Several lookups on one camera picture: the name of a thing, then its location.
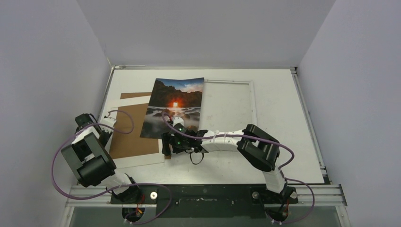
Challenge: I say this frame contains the white paper mat border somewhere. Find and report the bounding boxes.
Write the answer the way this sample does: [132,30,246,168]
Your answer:
[103,95,166,170]

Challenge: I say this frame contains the white brown backing board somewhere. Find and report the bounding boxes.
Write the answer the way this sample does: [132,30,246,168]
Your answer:
[108,92,172,160]

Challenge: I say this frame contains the landscape sunset photo print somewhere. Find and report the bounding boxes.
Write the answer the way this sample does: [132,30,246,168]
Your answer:
[140,78,204,139]

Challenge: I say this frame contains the white picture frame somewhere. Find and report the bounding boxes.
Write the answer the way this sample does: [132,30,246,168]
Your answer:
[199,79,257,131]

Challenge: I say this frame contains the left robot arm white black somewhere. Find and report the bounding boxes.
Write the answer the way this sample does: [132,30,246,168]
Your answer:
[61,113,142,204]

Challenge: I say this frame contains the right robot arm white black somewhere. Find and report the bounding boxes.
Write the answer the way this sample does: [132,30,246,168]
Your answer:
[161,123,297,203]

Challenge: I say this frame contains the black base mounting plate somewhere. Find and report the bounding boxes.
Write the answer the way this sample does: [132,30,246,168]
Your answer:
[110,184,299,219]

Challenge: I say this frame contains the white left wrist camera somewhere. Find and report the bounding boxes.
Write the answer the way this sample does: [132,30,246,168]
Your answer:
[100,116,116,130]

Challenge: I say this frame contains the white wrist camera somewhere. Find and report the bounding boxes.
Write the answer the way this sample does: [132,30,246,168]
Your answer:
[173,117,184,128]
[100,116,116,130]

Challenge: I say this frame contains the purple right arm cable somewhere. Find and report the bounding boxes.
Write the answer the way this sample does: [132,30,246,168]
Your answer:
[161,111,316,226]

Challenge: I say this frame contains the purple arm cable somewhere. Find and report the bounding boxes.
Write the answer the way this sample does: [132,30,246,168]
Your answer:
[161,111,316,226]
[51,109,172,226]

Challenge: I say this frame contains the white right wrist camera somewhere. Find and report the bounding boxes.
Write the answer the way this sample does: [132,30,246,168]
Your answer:
[173,117,184,128]

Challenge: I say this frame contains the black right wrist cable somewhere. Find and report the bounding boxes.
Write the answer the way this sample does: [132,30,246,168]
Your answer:
[189,150,205,166]

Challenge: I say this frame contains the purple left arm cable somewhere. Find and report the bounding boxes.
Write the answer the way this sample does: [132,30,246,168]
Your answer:
[51,109,172,226]

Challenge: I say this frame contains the aluminium front rail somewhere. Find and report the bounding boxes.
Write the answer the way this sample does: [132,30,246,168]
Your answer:
[65,184,348,208]

